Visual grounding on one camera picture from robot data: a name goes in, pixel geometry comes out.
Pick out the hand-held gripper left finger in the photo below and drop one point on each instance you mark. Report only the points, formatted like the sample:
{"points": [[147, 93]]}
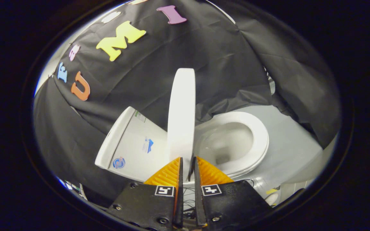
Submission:
{"points": [[179, 192]]}

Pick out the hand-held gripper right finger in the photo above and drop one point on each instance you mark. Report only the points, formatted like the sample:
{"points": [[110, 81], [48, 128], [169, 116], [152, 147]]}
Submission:
{"points": [[198, 199]]}

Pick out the white toilet lid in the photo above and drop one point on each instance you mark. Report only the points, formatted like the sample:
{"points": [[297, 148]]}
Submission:
{"points": [[181, 122]]}

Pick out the white toilet bowl and tank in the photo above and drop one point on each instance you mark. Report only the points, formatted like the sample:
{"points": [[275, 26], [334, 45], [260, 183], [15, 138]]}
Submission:
{"points": [[140, 150]]}

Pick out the white toilet seat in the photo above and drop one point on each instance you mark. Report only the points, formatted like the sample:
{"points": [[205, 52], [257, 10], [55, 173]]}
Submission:
{"points": [[260, 141]]}

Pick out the white toilet tank cover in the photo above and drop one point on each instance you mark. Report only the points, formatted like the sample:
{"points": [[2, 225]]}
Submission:
{"points": [[114, 138]]}

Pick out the yellow floor sticker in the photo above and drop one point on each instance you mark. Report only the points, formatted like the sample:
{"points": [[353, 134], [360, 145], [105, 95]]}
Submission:
{"points": [[271, 191]]}

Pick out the blurry cluttered items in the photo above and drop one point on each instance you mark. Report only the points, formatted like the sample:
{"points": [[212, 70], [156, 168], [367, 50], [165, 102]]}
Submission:
{"points": [[74, 187]]}

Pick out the black backdrop cloth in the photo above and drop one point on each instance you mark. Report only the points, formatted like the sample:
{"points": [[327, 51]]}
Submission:
{"points": [[220, 64]]}

